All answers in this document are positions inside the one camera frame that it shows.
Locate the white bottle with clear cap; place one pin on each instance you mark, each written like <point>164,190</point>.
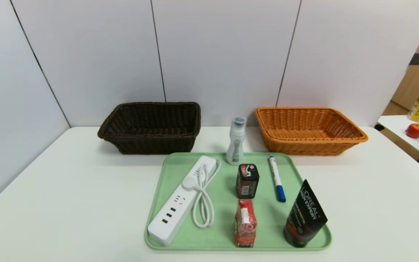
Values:
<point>235,142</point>

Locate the black pink chewing gum box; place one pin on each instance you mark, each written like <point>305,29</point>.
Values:
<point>247,182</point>

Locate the red snack packet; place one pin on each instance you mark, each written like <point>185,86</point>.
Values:
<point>245,225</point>

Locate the black cosmetic tube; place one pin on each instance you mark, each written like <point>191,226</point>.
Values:
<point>304,218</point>

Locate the dark brown wicker basket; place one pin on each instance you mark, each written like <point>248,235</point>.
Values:
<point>151,143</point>

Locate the orange wicker basket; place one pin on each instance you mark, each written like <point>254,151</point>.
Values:
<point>304,145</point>

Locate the white marker with blue cap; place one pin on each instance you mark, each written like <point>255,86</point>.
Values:
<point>276,178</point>

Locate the light green plastic tray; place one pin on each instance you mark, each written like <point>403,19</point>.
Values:
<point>227,222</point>

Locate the white power strip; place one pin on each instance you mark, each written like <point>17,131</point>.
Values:
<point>169,218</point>

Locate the white side table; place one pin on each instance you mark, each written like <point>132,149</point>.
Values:
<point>398,125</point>

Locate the red apple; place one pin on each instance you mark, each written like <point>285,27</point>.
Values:
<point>415,131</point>

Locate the wooden cabinet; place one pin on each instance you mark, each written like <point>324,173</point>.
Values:
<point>418,80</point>

